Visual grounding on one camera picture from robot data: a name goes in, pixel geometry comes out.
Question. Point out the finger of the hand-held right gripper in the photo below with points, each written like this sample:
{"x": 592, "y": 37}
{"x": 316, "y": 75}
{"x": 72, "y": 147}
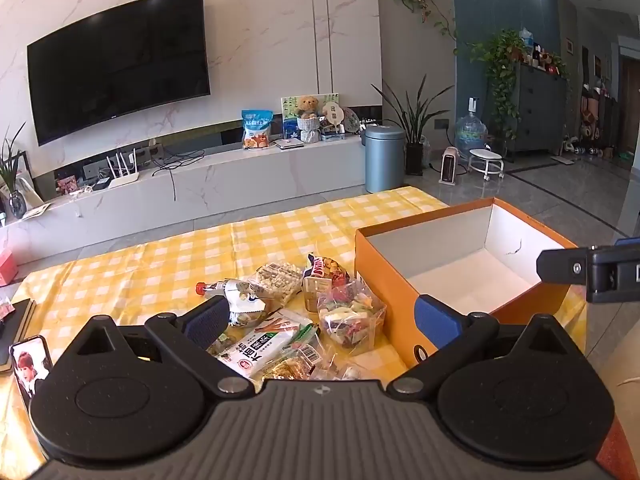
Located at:
{"x": 560, "y": 266}

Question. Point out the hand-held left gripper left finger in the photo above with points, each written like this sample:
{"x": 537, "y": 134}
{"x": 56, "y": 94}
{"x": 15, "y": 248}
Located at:
{"x": 207, "y": 320}

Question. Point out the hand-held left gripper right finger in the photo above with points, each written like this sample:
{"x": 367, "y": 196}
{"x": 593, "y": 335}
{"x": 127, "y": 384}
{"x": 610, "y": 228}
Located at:
{"x": 437, "y": 320}

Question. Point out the white green long snack packet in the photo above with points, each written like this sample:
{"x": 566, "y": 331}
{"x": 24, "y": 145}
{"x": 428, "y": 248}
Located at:
{"x": 260, "y": 347}

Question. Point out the orange cardboard box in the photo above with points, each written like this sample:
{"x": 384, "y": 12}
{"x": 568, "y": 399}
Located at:
{"x": 385, "y": 280}

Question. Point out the round rice cracker packet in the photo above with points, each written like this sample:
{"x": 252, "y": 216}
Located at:
{"x": 280, "y": 282}

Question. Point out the clear mixed candy bag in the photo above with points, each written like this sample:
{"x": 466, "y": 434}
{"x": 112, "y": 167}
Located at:
{"x": 350, "y": 317}

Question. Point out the yellow chips packet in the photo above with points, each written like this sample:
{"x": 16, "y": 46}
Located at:
{"x": 330, "y": 267}

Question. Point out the yellow checked tablecloth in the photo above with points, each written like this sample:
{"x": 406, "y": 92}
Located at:
{"x": 175, "y": 260}

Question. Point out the golden snack packet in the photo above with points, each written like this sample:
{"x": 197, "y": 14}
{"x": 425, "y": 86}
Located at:
{"x": 290, "y": 366}

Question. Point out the small green striped packet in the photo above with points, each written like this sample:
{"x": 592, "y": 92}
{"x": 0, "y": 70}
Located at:
{"x": 302, "y": 339}

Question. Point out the white round stool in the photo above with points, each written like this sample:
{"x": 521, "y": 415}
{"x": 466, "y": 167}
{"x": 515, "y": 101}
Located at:
{"x": 486, "y": 156}

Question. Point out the brown plush toy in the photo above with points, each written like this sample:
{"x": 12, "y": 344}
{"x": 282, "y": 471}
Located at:
{"x": 589, "y": 120}

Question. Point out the small pink heater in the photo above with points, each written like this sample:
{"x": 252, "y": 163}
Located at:
{"x": 449, "y": 166}

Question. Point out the white marble tv console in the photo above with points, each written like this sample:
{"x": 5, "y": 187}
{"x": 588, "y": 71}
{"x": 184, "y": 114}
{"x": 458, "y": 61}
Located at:
{"x": 250, "y": 175}

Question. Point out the blue-grey drawer cabinet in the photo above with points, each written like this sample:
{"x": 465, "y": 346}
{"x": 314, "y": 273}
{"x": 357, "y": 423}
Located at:
{"x": 542, "y": 110}

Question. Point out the water jug with pump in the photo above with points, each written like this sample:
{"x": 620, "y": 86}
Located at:
{"x": 471, "y": 132}

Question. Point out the white router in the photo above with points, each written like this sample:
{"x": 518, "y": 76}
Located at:
{"x": 125, "y": 180}

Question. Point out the blue-grey trash can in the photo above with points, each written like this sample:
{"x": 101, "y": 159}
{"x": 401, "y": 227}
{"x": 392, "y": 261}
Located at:
{"x": 384, "y": 160}

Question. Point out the smartphone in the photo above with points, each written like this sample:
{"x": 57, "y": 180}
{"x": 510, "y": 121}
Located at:
{"x": 30, "y": 365}

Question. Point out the dark notebook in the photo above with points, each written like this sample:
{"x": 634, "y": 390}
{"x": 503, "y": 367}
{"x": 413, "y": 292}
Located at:
{"x": 17, "y": 330}

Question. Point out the long-leaf potted plant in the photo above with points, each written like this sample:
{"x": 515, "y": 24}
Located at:
{"x": 414, "y": 130}

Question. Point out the white flat set-top box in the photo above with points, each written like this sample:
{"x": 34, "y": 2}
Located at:
{"x": 290, "y": 144}

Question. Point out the small pink photo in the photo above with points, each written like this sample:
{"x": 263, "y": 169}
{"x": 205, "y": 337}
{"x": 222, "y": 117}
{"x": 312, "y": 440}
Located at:
{"x": 66, "y": 185}

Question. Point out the blue snack bag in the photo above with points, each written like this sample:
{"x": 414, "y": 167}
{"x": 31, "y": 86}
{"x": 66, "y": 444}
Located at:
{"x": 257, "y": 130}

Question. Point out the pink box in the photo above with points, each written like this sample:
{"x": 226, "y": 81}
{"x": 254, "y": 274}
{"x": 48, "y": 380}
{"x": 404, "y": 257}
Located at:
{"x": 7, "y": 267}

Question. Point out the trailing pothos plant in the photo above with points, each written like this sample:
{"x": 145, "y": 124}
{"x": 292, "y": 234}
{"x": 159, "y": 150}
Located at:
{"x": 502, "y": 65}

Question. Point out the bottles on cabinet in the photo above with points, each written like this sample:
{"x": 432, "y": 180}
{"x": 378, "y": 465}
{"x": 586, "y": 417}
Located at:
{"x": 542, "y": 57}

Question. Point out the patterned hand fan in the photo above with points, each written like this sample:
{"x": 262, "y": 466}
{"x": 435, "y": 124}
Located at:
{"x": 352, "y": 121}

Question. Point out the teddy bear in basket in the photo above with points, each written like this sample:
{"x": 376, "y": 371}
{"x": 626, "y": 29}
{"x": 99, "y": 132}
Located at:
{"x": 289, "y": 115}

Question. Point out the plant in glass vase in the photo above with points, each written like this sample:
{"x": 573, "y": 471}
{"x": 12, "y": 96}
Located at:
{"x": 17, "y": 202}

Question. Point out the round beige hand fan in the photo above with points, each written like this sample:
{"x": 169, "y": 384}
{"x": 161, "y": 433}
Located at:
{"x": 333, "y": 112}

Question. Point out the brown teddy bear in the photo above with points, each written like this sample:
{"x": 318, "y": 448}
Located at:
{"x": 306, "y": 106}

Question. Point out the hanging vine plant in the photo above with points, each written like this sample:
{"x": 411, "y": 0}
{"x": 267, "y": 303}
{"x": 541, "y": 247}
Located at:
{"x": 420, "y": 0}

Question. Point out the black wall television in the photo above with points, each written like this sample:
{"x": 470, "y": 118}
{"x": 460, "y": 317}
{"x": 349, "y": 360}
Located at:
{"x": 120, "y": 65}

